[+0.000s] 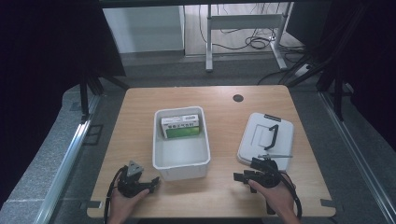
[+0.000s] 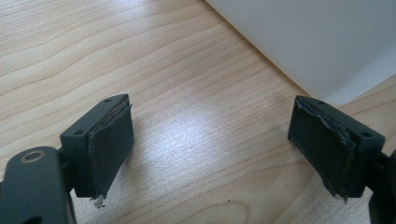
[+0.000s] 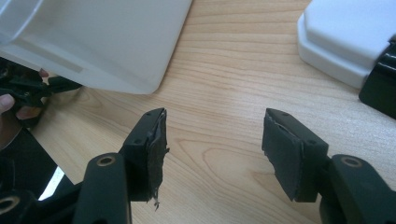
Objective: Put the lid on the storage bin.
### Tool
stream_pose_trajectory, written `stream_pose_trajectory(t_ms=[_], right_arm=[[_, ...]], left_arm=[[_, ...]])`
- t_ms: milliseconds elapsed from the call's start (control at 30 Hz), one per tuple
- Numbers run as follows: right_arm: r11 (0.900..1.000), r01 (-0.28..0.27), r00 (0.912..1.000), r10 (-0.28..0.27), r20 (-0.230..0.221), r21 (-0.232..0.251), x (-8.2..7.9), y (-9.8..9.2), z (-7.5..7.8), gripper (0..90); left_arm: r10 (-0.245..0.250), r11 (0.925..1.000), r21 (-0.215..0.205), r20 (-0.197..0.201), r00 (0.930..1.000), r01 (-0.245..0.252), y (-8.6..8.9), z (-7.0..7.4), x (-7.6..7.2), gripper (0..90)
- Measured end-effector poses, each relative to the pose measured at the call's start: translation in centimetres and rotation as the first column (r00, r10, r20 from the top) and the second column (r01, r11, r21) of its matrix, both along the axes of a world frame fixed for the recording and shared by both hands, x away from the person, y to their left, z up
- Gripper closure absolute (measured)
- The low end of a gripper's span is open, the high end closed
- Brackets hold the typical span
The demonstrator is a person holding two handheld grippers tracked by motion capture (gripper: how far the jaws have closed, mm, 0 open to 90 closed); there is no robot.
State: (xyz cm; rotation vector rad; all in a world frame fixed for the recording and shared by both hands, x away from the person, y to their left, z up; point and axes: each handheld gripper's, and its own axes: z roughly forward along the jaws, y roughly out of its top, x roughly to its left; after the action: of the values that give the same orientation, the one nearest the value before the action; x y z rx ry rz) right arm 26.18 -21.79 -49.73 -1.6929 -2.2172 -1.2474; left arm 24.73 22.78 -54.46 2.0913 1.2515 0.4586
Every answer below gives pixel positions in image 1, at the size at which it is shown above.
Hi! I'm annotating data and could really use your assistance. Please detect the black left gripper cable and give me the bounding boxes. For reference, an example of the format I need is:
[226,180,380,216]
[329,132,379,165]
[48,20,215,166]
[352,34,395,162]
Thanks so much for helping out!
[103,165,129,224]

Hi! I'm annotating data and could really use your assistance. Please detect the aluminium floor rail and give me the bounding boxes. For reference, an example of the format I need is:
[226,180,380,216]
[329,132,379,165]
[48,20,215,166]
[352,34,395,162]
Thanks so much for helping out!
[32,92,102,224]
[318,91,396,218]

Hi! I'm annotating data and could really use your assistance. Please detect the white cabinet panel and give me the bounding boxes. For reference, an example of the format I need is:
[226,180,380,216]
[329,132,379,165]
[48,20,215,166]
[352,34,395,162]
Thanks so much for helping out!
[102,5,185,54]

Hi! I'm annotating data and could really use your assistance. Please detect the person's left hand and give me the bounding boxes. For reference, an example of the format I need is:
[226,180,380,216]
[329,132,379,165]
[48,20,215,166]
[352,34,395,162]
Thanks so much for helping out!
[108,188,150,222]

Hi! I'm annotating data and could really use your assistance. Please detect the white lid with black handle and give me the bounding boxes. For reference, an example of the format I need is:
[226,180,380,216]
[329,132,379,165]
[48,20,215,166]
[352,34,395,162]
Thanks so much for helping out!
[236,112,295,173]

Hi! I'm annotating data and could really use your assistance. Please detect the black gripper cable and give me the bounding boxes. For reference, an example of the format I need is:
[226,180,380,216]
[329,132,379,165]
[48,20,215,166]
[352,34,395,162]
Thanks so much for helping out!
[103,165,129,224]
[279,172,304,220]

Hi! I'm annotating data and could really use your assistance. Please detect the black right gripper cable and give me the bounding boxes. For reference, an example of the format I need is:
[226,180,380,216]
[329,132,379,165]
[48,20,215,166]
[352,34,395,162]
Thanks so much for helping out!
[279,172,304,220]

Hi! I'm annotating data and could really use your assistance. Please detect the white plastic storage box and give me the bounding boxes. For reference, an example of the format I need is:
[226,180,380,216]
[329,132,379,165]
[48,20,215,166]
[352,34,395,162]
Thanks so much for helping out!
[151,105,212,182]

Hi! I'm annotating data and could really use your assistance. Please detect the black curtain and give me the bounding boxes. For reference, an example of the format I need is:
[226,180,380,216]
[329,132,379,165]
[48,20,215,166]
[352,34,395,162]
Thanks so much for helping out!
[0,0,127,206]
[286,0,396,153]

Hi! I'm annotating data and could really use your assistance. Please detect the black floor cables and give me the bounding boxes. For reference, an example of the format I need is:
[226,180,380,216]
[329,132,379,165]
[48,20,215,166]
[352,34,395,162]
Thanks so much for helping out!
[197,3,307,63]

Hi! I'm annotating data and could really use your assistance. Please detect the white power strip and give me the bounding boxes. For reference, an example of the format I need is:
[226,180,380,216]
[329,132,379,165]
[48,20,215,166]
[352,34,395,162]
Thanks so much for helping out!
[293,63,313,78]

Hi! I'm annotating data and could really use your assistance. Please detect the black tripod stand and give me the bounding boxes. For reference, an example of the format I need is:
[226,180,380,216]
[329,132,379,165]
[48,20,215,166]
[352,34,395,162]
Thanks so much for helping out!
[78,69,131,120]
[278,52,356,122]

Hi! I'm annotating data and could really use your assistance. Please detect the white metal desk frame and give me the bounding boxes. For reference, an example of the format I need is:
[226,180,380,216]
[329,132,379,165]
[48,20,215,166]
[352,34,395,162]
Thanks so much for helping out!
[205,2,294,73]

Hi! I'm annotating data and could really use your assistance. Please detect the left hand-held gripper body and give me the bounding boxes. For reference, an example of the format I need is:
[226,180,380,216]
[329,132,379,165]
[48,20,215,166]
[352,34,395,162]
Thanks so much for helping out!
[117,160,150,199]

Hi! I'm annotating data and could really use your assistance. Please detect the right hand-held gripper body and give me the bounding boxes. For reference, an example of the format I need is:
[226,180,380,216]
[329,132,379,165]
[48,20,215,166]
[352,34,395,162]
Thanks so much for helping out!
[245,153,294,189]

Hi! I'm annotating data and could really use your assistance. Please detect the green and white medicine box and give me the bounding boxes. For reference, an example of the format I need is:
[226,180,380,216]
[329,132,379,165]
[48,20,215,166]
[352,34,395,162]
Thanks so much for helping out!
[160,113,201,139]

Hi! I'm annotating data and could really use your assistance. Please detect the grey table corner bracket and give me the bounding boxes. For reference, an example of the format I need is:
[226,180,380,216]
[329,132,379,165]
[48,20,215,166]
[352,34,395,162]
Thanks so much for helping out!
[79,200,103,210]
[319,198,336,209]

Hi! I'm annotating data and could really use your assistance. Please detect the person's right hand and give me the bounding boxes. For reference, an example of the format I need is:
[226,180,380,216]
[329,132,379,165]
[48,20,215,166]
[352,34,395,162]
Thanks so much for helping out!
[247,177,297,219]

